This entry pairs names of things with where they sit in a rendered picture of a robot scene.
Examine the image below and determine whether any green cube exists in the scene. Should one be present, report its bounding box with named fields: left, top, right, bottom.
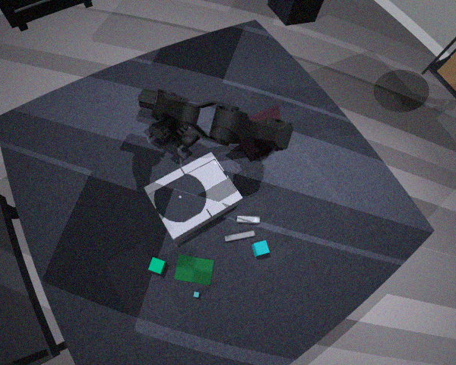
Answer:
left=148, top=257, right=166, bottom=275

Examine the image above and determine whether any cyan cube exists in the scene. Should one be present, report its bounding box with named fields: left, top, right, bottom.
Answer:
left=252, top=240, right=270, bottom=257

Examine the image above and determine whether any dark green flat rectangle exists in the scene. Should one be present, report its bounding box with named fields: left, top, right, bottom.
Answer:
left=174, top=255, right=214, bottom=285

